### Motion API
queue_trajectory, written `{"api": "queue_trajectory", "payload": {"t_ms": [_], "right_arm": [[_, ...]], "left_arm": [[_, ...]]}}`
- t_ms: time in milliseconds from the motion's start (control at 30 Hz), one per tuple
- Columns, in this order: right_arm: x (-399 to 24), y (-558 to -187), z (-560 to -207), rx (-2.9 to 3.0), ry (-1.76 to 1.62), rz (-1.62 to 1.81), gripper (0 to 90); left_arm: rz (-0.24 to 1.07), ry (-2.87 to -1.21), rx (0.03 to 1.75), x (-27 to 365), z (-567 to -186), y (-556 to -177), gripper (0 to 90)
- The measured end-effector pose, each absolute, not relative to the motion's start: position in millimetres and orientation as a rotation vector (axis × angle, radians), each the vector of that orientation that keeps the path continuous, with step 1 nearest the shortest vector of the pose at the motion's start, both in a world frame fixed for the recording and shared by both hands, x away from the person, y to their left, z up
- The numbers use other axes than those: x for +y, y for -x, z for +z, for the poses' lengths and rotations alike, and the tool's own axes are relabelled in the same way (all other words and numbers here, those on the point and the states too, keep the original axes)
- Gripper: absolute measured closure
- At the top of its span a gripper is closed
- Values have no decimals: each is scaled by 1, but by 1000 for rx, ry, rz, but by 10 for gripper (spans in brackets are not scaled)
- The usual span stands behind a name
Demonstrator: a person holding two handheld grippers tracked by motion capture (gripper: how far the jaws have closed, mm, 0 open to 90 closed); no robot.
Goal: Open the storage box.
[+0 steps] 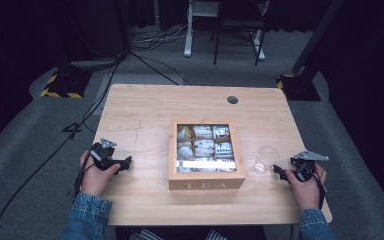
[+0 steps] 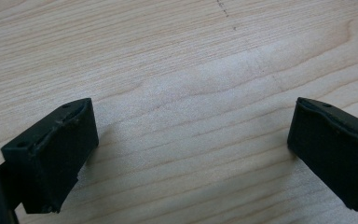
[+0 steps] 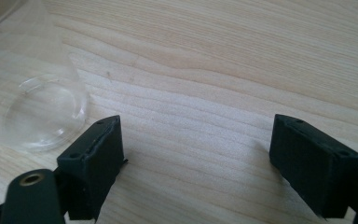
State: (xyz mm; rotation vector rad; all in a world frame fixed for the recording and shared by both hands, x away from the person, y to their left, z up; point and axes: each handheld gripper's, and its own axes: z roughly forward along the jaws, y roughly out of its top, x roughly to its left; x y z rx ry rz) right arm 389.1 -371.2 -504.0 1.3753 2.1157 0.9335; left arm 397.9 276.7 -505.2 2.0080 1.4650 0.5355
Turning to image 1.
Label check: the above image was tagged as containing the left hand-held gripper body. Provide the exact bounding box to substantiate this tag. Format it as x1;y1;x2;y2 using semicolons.
90;137;121;171

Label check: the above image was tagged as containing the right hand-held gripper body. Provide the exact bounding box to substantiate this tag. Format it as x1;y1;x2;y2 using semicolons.
289;149;330;183

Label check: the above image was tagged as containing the person's left hand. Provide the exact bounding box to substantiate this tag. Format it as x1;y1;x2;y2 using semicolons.
79;150;122;198

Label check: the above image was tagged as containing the person's right hand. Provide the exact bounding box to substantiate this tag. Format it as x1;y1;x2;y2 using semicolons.
285;163;328;211

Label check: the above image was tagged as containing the clear glass cup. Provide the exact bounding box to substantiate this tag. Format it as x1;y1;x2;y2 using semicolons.
252;145;280;175

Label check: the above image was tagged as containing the wooden tea box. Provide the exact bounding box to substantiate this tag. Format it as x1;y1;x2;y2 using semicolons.
168;117;247;191

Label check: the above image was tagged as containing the assortment of tea bags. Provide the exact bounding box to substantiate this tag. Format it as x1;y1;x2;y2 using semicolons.
176;124;237;173

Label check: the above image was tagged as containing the black yellow striped stand base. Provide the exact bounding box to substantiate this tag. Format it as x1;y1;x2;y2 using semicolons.
39;67;94;100

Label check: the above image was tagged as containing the black stand with striped base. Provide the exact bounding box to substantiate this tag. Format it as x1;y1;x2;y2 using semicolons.
275;0;346;102

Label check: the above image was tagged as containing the black chair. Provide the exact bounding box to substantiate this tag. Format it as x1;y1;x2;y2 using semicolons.
211;0;269;67

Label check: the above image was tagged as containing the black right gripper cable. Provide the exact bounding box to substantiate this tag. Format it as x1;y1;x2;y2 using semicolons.
313;169;330;210

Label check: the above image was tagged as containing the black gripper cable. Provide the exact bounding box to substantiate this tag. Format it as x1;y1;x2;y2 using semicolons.
313;169;330;210
73;151;94;199

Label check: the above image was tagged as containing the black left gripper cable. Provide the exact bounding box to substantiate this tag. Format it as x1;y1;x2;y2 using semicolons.
73;151;94;199

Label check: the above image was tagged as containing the long black floor cable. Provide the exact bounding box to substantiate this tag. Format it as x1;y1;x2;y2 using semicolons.
0;49;129;240

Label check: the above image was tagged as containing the thin black floor cable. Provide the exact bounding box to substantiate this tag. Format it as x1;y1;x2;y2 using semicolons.
129;50;192;87

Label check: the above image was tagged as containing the bundle of floor cables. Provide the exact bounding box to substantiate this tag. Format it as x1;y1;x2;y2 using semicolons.
131;18;194;53

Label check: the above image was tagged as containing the white desk frame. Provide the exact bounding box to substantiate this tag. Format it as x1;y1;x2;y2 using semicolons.
183;0;270;62

